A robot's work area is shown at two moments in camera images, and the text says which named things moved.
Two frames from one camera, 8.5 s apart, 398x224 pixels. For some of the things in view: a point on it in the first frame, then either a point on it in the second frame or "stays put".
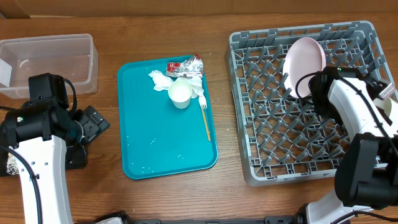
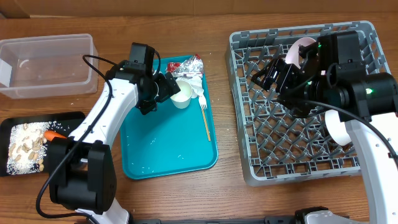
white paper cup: [180, 92] stays put
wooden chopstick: [206, 126] stays put
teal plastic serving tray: [158, 139] stays put
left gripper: [92, 121] to [168, 86]
